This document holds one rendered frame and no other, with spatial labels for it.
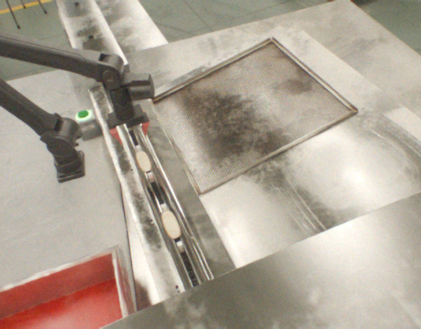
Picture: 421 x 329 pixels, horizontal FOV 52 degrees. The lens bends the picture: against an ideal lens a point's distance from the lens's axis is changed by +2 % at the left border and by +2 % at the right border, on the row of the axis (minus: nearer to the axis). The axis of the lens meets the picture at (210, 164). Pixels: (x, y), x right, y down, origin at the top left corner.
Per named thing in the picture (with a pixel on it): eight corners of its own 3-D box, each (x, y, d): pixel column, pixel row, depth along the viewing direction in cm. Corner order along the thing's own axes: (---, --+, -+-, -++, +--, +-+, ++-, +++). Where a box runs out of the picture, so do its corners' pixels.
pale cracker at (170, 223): (158, 214, 119) (158, 212, 118) (171, 209, 119) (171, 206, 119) (169, 240, 112) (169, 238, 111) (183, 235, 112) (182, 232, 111)
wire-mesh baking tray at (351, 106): (149, 103, 152) (147, 99, 151) (273, 39, 155) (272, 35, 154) (198, 197, 117) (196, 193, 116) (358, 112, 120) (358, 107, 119)
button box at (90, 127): (81, 136, 159) (71, 112, 152) (103, 129, 161) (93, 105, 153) (86, 149, 153) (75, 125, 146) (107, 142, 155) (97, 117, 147)
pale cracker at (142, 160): (134, 154, 138) (133, 151, 137) (145, 150, 139) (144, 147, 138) (142, 173, 131) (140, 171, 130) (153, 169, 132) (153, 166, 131)
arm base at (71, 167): (58, 159, 146) (58, 183, 137) (49, 141, 141) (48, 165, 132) (83, 152, 147) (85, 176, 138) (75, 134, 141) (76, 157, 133)
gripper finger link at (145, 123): (154, 140, 133) (148, 116, 127) (132, 147, 132) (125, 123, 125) (149, 127, 138) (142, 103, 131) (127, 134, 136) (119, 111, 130)
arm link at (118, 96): (107, 77, 122) (103, 88, 118) (131, 74, 121) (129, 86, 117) (113, 96, 127) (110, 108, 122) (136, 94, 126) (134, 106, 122)
